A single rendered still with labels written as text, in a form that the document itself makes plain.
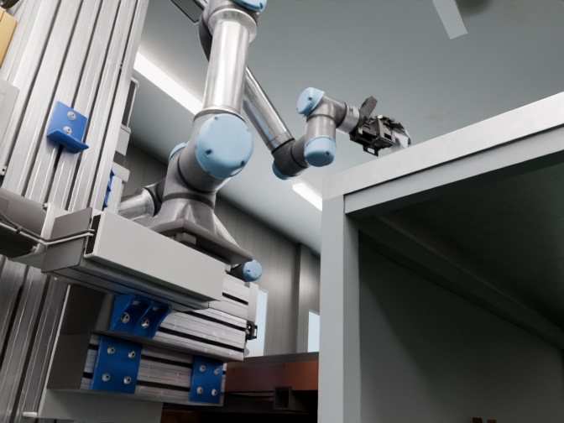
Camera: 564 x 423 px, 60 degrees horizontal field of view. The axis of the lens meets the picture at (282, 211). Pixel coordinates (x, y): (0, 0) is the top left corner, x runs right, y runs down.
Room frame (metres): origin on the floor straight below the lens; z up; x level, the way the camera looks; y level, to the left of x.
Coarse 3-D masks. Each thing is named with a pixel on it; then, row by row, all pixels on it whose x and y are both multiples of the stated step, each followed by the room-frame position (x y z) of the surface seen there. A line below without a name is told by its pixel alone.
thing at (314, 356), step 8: (304, 352) 1.20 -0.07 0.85; (312, 352) 1.18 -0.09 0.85; (248, 360) 1.33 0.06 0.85; (256, 360) 1.31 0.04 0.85; (264, 360) 1.29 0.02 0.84; (272, 360) 1.27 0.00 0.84; (280, 360) 1.25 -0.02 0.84; (288, 360) 1.23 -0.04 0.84; (296, 360) 1.22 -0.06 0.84; (304, 360) 1.20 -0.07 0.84; (312, 360) 1.18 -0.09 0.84
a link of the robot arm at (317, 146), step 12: (312, 120) 0.99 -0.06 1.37; (324, 120) 0.98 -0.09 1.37; (312, 132) 0.99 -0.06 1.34; (324, 132) 0.98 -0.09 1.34; (300, 144) 1.03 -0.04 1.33; (312, 144) 0.99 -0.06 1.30; (324, 144) 0.98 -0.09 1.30; (336, 144) 1.01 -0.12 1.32; (300, 156) 1.05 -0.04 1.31; (312, 156) 1.00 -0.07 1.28; (324, 156) 1.00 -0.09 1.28
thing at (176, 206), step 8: (184, 192) 0.95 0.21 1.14; (168, 200) 0.96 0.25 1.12; (176, 200) 0.95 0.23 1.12; (184, 200) 0.95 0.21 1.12; (192, 200) 0.95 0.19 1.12; (200, 200) 0.96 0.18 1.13; (208, 200) 0.97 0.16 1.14; (168, 208) 0.95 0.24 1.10; (176, 208) 0.94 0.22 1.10; (184, 208) 0.94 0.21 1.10; (192, 208) 0.95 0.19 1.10; (200, 208) 0.96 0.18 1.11; (208, 208) 0.98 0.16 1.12; (160, 216) 0.95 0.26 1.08; (168, 216) 0.94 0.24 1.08; (176, 216) 0.93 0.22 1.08; (184, 216) 0.94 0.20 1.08; (192, 216) 0.94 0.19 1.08; (200, 216) 0.95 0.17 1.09; (208, 216) 0.97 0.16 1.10; (152, 224) 0.97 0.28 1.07; (200, 224) 0.94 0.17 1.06; (208, 224) 0.96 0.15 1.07; (216, 232) 0.99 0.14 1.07
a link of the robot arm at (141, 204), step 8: (136, 192) 1.55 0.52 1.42; (144, 192) 1.54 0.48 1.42; (152, 192) 1.54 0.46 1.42; (120, 200) 1.49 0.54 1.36; (128, 200) 1.51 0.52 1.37; (136, 200) 1.52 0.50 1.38; (144, 200) 1.54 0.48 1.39; (152, 200) 1.54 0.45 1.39; (160, 200) 1.54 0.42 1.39; (120, 208) 1.49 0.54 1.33; (128, 208) 1.51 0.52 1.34; (136, 208) 1.52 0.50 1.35; (144, 208) 1.55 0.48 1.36; (152, 208) 1.56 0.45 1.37; (160, 208) 1.58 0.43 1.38; (128, 216) 1.52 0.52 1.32; (136, 216) 1.55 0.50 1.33; (144, 216) 1.59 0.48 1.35; (152, 216) 1.59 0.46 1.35
